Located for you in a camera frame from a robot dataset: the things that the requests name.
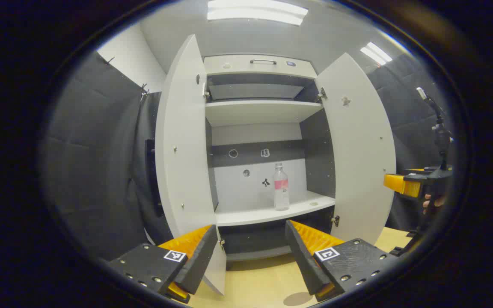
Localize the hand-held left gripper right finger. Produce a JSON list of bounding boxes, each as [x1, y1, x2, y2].
[[285, 219, 399, 302]]

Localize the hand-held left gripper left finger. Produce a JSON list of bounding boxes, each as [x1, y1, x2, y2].
[[107, 225, 219, 304]]

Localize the white cabinet door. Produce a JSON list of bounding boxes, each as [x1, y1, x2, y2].
[[315, 53, 397, 245], [145, 34, 227, 296]]

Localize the clear plastic bottle pink label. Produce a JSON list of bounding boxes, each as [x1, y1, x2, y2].
[[273, 163, 290, 211]]

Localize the white cabinet drawer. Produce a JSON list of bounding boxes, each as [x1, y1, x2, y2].
[[204, 54, 318, 80]]

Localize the small ceiling light panel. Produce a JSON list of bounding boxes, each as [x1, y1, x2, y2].
[[360, 41, 393, 65]]

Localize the black backdrop cloth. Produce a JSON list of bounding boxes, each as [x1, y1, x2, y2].
[[41, 50, 459, 262]]

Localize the large ceiling light panel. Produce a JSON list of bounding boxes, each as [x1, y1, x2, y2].
[[207, 0, 309, 26]]

